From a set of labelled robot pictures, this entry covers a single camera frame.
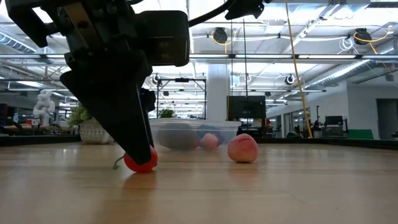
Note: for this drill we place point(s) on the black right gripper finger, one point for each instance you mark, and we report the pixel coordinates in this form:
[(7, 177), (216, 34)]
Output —
[(245, 6)]

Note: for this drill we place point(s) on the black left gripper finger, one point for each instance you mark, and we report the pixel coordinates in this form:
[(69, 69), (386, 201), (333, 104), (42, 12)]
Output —
[(148, 99), (115, 109)]

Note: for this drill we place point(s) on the brown kiwi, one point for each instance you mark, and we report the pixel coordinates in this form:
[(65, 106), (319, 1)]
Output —
[(175, 137)]

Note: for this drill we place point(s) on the red cherry with green stem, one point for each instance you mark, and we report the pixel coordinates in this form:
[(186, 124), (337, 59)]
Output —
[(143, 168)]

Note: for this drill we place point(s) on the purple grape bunch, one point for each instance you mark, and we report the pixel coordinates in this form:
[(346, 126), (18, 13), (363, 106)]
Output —
[(214, 130)]

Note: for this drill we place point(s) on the pink peach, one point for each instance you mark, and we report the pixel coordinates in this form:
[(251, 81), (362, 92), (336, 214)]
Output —
[(242, 148), (209, 142)]

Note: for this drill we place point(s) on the clear plastic tupperware container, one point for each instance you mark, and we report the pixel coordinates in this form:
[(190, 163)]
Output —
[(230, 130)]

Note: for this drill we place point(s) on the small black ceiling reel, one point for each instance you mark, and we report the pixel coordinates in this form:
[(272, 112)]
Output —
[(289, 79), (155, 79)]

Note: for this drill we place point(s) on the small green background plant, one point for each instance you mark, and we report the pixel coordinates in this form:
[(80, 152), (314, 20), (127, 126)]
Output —
[(166, 113)]

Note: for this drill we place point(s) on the green succulent in patterned pot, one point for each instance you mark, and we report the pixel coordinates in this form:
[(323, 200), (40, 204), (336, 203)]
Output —
[(93, 132)]

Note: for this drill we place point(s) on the white robot figure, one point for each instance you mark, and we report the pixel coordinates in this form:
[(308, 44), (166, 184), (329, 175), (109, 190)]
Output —
[(43, 107)]

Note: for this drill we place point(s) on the black monitor screen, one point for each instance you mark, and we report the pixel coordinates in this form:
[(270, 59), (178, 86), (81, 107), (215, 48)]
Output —
[(247, 107)]

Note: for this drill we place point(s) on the black background chair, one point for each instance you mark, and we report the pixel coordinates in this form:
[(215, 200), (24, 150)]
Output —
[(334, 120)]

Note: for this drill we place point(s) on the green panel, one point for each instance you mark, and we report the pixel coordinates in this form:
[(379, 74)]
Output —
[(360, 134)]

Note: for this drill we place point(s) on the black background rig frame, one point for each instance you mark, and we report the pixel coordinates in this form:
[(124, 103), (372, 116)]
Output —
[(182, 80)]

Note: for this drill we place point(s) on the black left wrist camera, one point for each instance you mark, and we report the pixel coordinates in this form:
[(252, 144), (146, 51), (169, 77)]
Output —
[(164, 37)]

